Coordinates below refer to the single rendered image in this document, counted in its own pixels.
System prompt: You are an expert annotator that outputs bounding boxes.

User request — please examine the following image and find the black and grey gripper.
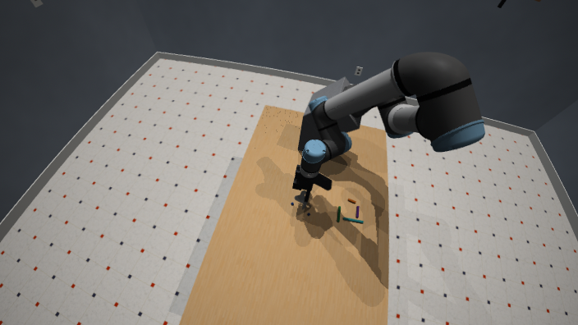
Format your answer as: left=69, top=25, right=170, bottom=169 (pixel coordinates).
left=292, top=165, right=315, bottom=209

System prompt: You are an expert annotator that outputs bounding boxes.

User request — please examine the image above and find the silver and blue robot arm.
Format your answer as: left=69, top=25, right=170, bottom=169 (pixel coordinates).
left=300, top=52, right=485, bottom=190

